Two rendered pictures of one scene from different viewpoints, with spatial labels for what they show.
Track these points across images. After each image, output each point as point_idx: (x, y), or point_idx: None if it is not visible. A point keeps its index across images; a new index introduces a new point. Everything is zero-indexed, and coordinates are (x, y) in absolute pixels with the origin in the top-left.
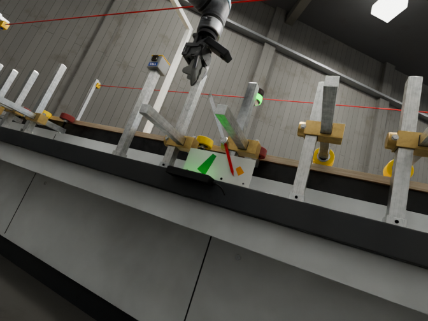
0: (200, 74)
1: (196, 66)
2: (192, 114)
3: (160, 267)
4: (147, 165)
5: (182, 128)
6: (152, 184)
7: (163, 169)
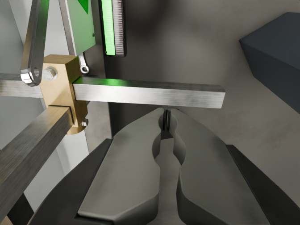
0: (145, 143)
1: (231, 150)
2: (2, 152)
3: None
4: (110, 103)
5: (60, 116)
6: (114, 74)
7: (107, 75)
